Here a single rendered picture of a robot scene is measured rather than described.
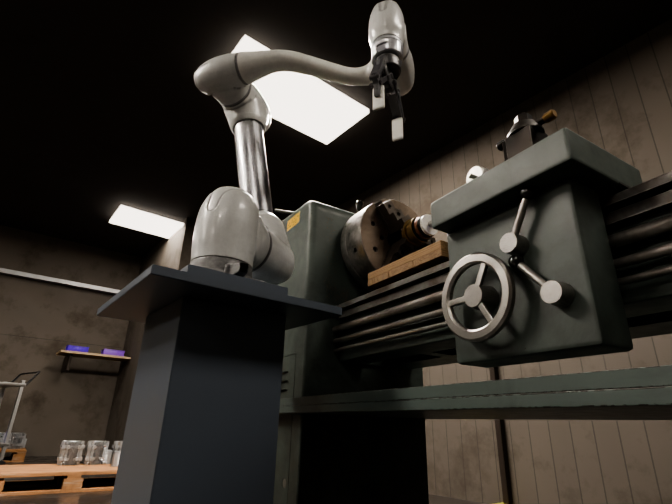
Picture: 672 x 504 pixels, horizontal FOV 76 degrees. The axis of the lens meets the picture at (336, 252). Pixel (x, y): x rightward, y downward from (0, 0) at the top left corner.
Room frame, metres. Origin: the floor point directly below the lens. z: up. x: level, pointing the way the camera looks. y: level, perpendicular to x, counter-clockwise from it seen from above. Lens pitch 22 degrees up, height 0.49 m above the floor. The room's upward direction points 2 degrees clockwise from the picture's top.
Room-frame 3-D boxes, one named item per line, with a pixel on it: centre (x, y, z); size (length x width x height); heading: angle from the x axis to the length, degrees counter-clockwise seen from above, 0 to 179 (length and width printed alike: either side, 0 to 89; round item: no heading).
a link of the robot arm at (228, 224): (1.04, 0.29, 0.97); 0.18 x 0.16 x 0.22; 160
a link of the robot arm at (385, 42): (0.92, -0.13, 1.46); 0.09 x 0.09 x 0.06
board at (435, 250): (1.15, -0.33, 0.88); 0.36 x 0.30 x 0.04; 121
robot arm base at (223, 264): (1.01, 0.28, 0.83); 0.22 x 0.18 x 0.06; 38
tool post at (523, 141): (0.82, -0.43, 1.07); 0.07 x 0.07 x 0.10; 31
